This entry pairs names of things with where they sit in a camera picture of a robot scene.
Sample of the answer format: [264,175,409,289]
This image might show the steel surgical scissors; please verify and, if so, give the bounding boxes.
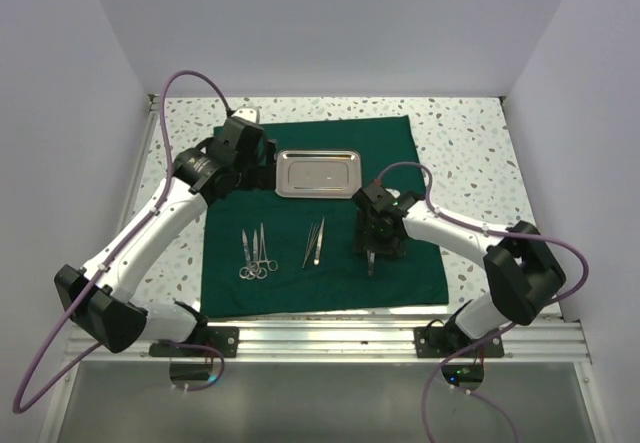
[239,230,255,280]

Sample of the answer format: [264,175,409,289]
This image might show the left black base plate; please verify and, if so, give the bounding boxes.
[149,325,239,358]

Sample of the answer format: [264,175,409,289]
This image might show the steel tweezers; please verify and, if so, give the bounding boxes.
[313,217,326,266]

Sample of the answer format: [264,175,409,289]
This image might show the aluminium mounting rail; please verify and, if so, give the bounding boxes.
[62,312,594,364]

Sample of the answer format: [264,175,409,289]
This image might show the steel ring forceps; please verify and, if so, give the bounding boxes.
[250,231,268,280]
[258,223,279,272]

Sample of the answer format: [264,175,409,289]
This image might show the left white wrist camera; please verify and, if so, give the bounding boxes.
[232,107,260,124]

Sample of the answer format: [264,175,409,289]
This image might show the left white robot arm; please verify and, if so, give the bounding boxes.
[54,108,275,356]

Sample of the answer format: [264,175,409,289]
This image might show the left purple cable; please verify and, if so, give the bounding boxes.
[12,70,236,414]

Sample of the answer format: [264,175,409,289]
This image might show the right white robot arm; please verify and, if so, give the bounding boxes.
[352,182,566,356]

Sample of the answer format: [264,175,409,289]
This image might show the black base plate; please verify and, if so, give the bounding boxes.
[149,325,239,358]
[413,326,505,359]

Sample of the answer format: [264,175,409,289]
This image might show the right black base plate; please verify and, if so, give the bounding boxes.
[413,326,505,359]

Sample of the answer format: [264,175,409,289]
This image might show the stainless steel instrument tray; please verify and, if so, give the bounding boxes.
[275,150,362,199]

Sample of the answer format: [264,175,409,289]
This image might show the steel scalpel handle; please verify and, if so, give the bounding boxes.
[366,250,375,277]

